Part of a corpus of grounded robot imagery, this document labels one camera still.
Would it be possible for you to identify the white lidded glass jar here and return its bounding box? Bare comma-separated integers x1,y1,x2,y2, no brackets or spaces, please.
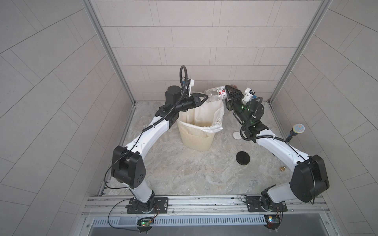
204,86,228,102

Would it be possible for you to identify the white round jar lid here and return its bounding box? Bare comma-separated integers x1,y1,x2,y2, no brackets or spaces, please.
232,132,242,140

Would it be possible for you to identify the black round jar lid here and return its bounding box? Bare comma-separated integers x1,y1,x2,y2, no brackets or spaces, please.
235,151,251,166

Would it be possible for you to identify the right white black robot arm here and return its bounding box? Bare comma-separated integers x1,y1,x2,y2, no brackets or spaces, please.
225,85,330,211

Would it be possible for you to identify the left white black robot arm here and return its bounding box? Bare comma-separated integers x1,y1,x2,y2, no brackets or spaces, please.
110,86,208,208

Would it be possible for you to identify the white plastic bin liner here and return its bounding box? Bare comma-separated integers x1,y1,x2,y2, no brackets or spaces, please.
177,100,224,133

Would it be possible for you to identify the cream woven waste bin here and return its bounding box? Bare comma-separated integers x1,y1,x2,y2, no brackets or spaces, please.
177,113,220,151

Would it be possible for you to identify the black stand with round top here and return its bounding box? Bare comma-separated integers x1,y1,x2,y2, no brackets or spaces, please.
285,124,305,143

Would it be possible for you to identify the right green circuit board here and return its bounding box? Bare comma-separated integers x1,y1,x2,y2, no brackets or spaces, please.
264,215,281,230

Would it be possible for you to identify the green circuit board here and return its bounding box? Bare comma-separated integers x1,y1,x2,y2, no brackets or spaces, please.
264,215,281,230
136,217,154,227

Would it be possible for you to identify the left green circuit board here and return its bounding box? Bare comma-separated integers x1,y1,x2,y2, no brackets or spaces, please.
136,217,154,227

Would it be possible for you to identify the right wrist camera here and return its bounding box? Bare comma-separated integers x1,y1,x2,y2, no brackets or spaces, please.
242,88,256,105

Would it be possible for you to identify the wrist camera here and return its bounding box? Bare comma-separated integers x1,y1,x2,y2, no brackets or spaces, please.
186,78,195,97
242,88,256,105

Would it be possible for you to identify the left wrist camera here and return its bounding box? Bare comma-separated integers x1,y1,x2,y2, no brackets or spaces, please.
186,78,195,97

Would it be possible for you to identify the right black corrugated cable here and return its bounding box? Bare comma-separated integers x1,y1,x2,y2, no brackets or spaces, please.
240,96,285,143

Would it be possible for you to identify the black corrugated cable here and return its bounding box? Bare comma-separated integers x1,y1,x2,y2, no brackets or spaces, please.
141,65,190,132
240,96,285,143

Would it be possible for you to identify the left black corrugated cable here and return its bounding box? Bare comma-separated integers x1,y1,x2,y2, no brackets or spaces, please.
141,65,190,132

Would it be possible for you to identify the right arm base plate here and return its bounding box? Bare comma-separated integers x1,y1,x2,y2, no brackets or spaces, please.
244,196,288,212

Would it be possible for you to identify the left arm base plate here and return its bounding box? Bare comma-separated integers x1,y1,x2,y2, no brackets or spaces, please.
126,196,169,214

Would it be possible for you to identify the aluminium mounting rail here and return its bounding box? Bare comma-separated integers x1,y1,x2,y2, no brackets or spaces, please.
79,195,330,217

